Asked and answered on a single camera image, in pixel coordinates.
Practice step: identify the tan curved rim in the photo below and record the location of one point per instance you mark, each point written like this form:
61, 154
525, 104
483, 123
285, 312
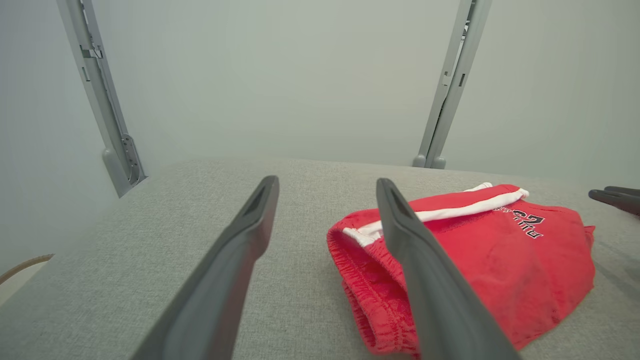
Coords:
30, 262

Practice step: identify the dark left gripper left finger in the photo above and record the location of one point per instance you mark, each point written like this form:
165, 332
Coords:
225, 280

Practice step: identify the red shorts with white stripe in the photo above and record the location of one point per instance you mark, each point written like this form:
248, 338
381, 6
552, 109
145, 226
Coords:
510, 270

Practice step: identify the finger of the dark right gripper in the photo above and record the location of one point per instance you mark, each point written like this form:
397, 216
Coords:
622, 202
627, 191

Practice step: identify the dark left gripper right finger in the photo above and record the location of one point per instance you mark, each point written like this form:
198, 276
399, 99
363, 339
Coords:
440, 300

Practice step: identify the grey partition post with bracket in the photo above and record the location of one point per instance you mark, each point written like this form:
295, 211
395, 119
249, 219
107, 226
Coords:
117, 165

